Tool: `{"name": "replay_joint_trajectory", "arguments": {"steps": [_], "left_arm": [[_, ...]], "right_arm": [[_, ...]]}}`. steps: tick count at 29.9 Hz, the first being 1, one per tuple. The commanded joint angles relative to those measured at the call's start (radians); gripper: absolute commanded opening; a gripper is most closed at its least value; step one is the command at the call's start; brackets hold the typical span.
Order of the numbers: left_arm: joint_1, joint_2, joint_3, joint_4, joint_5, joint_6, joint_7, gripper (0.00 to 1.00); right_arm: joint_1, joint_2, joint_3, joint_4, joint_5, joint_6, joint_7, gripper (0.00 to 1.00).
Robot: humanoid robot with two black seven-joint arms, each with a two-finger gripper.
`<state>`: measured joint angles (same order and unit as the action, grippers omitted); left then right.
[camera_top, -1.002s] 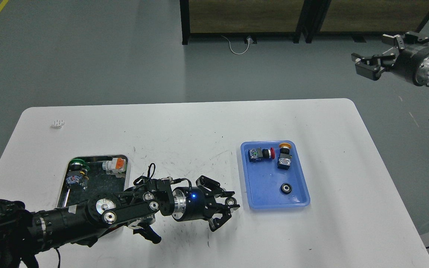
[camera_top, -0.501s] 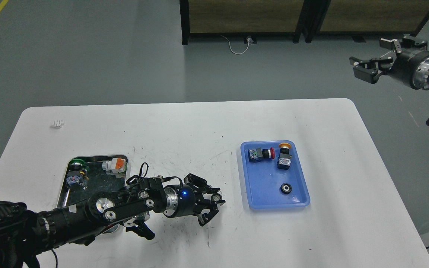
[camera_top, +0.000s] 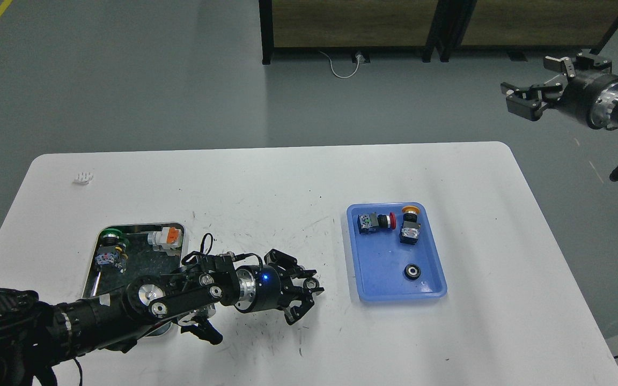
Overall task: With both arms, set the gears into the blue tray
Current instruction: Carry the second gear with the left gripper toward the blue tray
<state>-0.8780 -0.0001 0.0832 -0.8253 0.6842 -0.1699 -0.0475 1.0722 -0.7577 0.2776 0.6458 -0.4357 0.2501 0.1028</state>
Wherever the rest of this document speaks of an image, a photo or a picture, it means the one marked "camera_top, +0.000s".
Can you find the right wooden cabinet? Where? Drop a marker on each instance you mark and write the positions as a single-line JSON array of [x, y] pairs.
[[519, 26]]

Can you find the red push button switch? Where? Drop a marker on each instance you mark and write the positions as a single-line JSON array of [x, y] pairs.
[[369, 223]]

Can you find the orange white switch part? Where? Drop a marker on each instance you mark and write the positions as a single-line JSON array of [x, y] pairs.
[[168, 240]]

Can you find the silver metal tray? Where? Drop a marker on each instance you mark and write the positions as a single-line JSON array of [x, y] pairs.
[[142, 260]]

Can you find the green push button switch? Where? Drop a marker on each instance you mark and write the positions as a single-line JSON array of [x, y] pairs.
[[111, 251]]

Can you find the small white plastic piece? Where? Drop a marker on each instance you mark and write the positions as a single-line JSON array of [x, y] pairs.
[[83, 179]]

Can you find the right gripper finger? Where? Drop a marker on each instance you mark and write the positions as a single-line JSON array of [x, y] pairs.
[[579, 65], [529, 102]]

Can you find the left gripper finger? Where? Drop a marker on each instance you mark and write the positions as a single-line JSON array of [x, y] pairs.
[[297, 301], [287, 267]]

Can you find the black gear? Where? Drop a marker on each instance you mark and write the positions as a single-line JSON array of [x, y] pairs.
[[311, 284], [412, 271]]

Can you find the blue plastic tray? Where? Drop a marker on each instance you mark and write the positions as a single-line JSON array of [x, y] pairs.
[[379, 259]]

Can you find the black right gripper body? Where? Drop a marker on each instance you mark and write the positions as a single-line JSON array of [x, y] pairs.
[[590, 98]]

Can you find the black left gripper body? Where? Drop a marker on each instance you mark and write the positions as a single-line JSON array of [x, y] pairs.
[[262, 288]]

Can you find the yellow push button switch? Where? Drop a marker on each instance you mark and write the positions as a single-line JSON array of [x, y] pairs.
[[410, 229]]

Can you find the left wooden cabinet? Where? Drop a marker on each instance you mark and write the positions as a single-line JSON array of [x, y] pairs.
[[351, 26]]

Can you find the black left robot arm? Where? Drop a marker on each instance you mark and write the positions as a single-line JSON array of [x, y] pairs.
[[36, 336]]

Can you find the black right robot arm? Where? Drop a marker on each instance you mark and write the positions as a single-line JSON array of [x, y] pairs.
[[584, 89]]

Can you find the wooden cabinet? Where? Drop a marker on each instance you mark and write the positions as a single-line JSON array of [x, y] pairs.
[[519, 26], [351, 26]]

